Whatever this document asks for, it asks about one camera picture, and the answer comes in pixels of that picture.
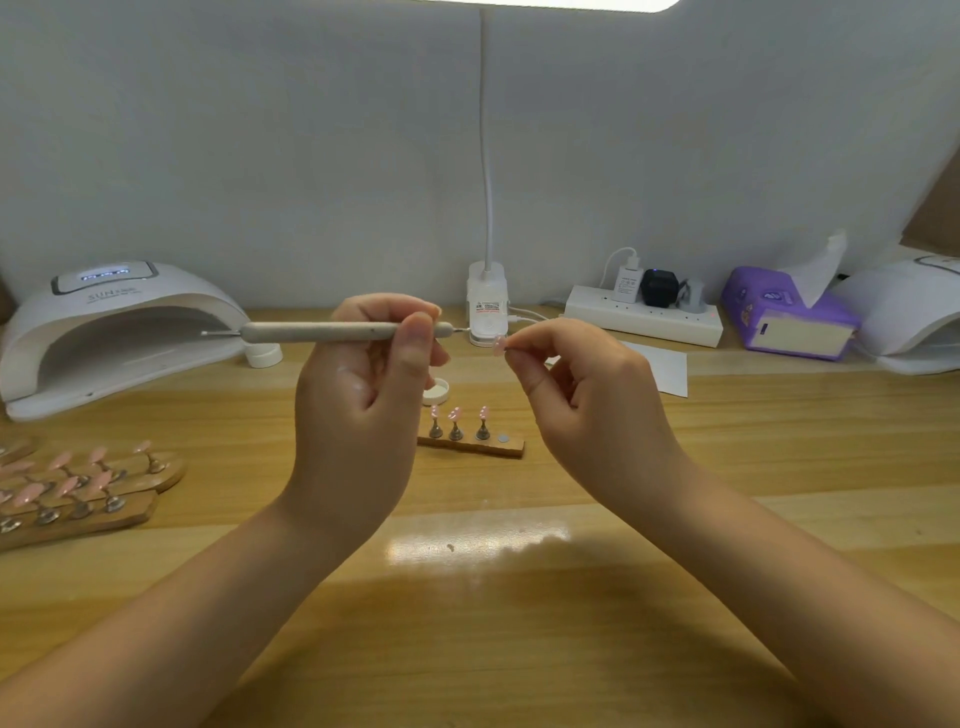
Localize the person's left hand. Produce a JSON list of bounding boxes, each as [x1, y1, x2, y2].
[[282, 292, 452, 549]]

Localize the person's right hand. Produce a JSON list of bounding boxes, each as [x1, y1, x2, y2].
[[498, 316, 695, 519]]

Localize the grey dotting pen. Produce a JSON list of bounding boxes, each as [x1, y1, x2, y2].
[[201, 319, 456, 345]]

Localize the wooden nail holder strip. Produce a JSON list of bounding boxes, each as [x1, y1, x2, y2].
[[418, 405, 528, 461]]

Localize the white nail lamp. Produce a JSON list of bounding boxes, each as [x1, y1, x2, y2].
[[0, 261, 249, 422], [840, 252, 960, 377]]

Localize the wooden stands with pink nails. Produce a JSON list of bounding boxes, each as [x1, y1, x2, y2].
[[0, 439, 186, 554]]

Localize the person's left forearm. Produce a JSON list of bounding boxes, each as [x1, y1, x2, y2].
[[0, 492, 369, 728]]

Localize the person's right forearm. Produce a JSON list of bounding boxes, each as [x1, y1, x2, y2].
[[637, 468, 960, 728]]

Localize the white desk lamp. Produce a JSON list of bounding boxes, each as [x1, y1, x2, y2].
[[427, 0, 680, 345]]

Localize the white paper sheet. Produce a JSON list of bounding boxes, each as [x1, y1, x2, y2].
[[622, 342, 690, 399]]

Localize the white power strip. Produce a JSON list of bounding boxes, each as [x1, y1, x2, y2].
[[564, 285, 725, 350]]

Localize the white charger plug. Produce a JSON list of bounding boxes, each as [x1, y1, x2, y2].
[[610, 262, 645, 303]]

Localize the black plug adapter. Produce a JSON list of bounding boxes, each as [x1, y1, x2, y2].
[[639, 268, 683, 309]]

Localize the purple tissue box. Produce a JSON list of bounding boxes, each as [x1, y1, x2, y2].
[[721, 267, 863, 362]]

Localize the white tissue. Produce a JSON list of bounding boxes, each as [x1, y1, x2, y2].
[[787, 229, 849, 309]]

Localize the brown wooden board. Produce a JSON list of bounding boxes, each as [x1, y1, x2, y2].
[[903, 142, 960, 254]]

